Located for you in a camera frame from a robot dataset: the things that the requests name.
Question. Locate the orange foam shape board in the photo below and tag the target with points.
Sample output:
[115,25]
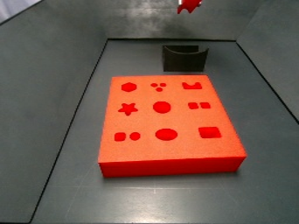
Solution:
[165,128]

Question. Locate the black curved fixture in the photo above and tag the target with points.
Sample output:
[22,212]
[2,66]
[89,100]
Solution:
[184,58]

